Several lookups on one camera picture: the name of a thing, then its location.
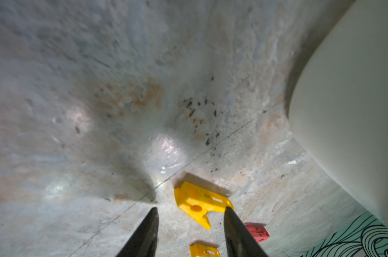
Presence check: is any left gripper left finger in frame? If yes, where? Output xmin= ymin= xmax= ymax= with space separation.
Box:
xmin=116 ymin=207 xmax=159 ymax=257

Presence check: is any yellow orange clothespin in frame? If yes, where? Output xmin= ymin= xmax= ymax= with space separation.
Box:
xmin=189 ymin=243 xmax=221 ymax=257

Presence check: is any red clothespin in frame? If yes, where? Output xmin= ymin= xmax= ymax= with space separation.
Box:
xmin=245 ymin=223 xmax=270 ymax=243

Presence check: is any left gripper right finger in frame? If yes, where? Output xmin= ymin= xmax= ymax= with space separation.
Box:
xmin=224 ymin=207 xmax=268 ymax=257

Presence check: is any white plastic storage box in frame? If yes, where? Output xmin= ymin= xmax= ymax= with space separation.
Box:
xmin=289 ymin=1 xmax=388 ymax=227

